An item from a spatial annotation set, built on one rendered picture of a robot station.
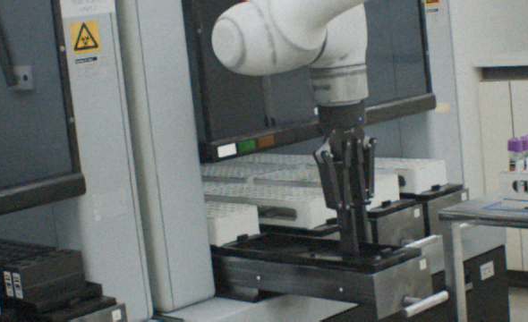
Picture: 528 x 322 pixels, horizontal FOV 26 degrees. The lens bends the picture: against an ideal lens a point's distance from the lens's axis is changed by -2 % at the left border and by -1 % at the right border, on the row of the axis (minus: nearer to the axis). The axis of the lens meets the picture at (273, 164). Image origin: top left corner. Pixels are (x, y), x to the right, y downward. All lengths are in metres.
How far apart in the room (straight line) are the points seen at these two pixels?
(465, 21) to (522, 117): 0.42
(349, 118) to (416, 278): 0.27
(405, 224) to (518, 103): 2.22
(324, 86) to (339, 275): 0.29
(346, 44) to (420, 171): 0.53
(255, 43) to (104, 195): 0.35
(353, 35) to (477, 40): 2.68
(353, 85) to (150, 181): 0.35
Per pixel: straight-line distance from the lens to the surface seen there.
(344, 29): 1.73
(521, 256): 4.43
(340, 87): 1.76
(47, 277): 1.68
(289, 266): 1.79
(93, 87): 1.73
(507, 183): 1.99
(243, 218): 1.96
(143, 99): 1.79
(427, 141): 2.33
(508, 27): 4.59
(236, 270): 1.88
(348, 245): 1.83
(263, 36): 1.60
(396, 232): 2.10
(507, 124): 4.34
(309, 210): 1.98
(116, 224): 1.77
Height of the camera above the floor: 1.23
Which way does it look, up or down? 9 degrees down
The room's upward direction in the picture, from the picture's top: 6 degrees counter-clockwise
